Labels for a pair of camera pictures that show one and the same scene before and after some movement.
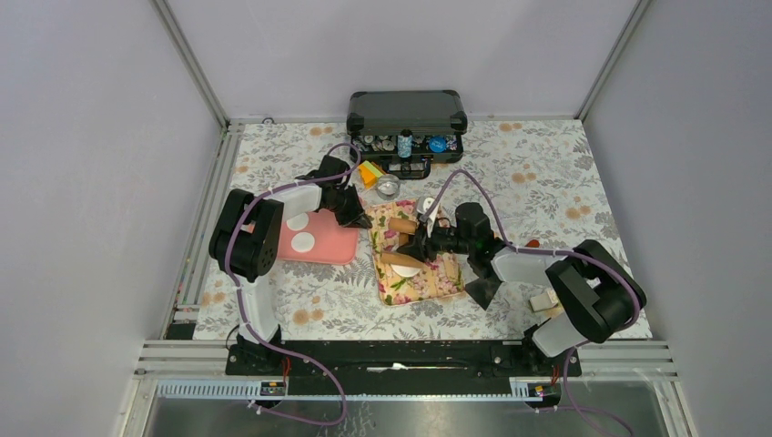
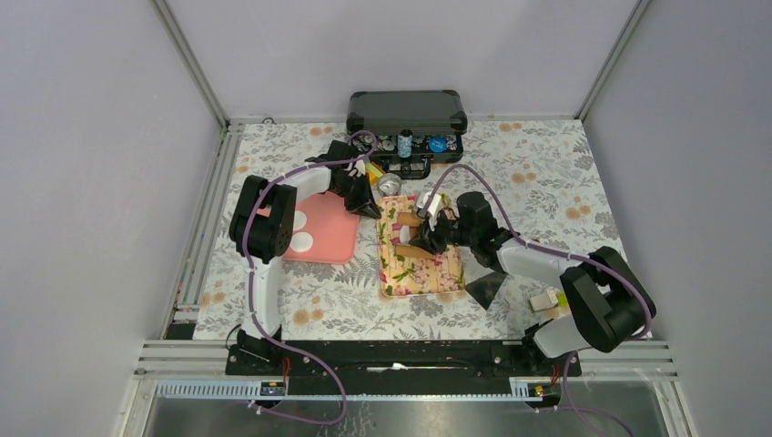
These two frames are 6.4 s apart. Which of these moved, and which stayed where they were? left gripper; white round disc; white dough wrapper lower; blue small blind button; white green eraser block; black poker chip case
Moved: left gripper; white round disc
Stayed: white green eraser block; black poker chip case; white dough wrapper lower; blue small blind button
